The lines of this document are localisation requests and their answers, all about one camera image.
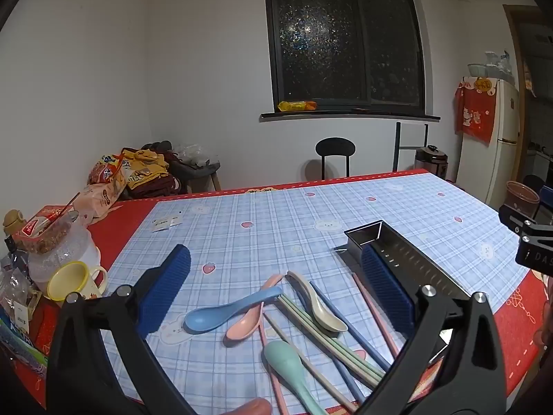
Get wooden door frame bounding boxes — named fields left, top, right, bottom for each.
left=502, top=4, right=553, bottom=182

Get brown plastic bucket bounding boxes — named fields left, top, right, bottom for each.
left=506, top=180, right=542, bottom=218

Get red printed cloth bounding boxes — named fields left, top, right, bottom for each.
left=453, top=75, right=498, bottom=144

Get blue chopstick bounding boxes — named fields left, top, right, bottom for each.
left=335, top=357, right=366, bottom=404
left=309, top=281, right=392, bottom=371

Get dark grey stool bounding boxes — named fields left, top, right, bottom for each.
left=168, top=159, right=222, bottom=194

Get beige spoon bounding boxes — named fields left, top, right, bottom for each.
left=287, top=270, right=348, bottom=333

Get pink snack bag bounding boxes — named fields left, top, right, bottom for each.
left=80, top=177, right=127, bottom=226

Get clear plastic containers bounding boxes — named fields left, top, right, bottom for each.
left=484, top=49, right=516, bottom=86

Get rice cooker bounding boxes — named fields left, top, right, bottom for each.
left=413, top=144, right=450, bottom=181

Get black round chair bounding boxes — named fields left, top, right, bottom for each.
left=315, top=137, right=357, bottom=180

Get blue green package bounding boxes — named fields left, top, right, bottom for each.
left=0, top=311, right=49, bottom=375

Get white fridge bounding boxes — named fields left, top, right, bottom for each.
left=457, top=78, right=520, bottom=209

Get yellow snack packet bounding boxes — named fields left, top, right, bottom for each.
left=277, top=100, right=317, bottom=112

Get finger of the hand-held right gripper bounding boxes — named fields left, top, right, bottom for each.
left=499, top=204, right=536, bottom=235

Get beige chopstick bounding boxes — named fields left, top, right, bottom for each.
left=263, top=312, right=358, bottom=414

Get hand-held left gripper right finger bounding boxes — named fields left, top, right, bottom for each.
left=354, top=246, right=508, bottom=415

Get small paper cards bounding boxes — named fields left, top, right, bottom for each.
left=151, top=215, right=183, bottom=232

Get dark red clothes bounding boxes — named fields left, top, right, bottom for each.
left=125, top=174, right=180, bottom=202

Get pink chopstick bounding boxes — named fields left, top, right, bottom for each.
left=258, top=301, right=289, bottom=415
left=352, top=272, right=400, bottom=358

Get metal utensil tray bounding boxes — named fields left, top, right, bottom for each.
left=332, top=220, right=471, bottom=366

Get pink spoon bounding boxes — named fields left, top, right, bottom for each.
left=225, top=274, right=286, bottom=341

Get clear food jar red label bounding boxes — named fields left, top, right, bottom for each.
left=17, top=207, right=81, bottom=255

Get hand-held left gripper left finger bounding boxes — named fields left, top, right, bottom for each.
left=45, top=244, right=195, bottom=415

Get black metal frame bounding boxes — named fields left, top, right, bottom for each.
left=392, top=122, right=430, bottom=173

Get green spoon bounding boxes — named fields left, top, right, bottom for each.
left=263, top=340, right=329, bottom=415

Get orange snack bag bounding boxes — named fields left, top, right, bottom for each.
left=88, top=153, right=127, bottom=186

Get blue spoon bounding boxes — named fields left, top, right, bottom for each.
left=184, top=286, right=283, bottom=334

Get yellow-rimmed printed mug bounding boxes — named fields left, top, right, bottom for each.
left=47, top=260, right=108, bottom=302

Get crumpled clear plastic bags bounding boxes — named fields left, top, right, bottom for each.
left=173, top=142, right=217, bottom=167

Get dark window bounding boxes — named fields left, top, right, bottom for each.
left=263, top=0, right=427, bottom=112

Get thin red stick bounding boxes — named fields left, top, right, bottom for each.
left=54, top=191, right=81, bottom=225

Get small yellow bottle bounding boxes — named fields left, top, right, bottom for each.
left=2, top=210, right=26, bottom=251

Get blue plaid tablecloth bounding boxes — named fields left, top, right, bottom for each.
left=97, top=172, right=530, bottom=415

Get person's left hand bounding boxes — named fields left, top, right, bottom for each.
left=229, top=398, right=273, bottom=415

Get green chopstick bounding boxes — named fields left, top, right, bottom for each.
left=283, top=294, right=386, bottom=375
left=276, top=298, right=380, bottom=385

